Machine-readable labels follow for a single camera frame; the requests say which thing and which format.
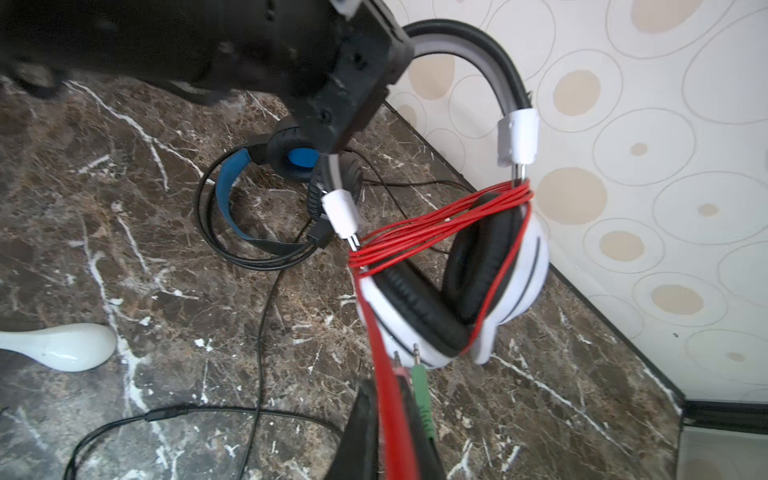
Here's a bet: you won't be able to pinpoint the white ceramic spoon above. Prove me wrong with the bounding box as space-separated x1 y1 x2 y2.
1 323 117 372

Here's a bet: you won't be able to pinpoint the black blue headphones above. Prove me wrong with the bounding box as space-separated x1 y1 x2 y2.
62 116 475 480

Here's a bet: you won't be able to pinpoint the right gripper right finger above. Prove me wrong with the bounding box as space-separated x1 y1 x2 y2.
401 377 446 480

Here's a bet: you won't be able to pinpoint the white headphones with red cable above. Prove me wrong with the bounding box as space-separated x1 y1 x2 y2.
319 19 549 479

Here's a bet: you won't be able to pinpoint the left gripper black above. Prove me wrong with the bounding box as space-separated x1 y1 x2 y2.
1 1 414 154

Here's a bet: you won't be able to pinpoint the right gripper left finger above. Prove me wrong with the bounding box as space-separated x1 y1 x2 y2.
324 380 379 480

